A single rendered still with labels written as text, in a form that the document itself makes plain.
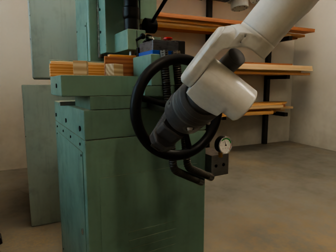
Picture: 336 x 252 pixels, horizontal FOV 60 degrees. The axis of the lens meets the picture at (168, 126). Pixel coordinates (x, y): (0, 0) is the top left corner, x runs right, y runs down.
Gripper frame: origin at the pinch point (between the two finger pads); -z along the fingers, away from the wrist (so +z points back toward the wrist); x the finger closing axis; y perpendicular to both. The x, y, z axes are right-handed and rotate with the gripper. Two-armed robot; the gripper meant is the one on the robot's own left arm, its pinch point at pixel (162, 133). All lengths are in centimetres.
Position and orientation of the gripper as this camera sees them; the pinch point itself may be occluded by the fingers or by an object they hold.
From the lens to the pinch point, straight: 68.8
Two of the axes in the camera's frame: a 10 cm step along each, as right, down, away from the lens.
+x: 4.2, -7.2, 5.6
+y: -8.0, -5.8, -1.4
